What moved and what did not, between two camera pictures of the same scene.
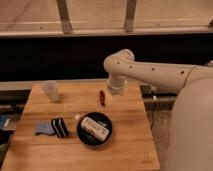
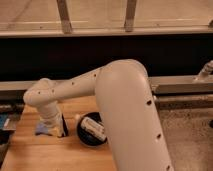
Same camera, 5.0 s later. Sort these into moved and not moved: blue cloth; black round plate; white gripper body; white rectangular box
Moved: white gripper body
Not moved: blue cloth; black round plate; white rectangular box
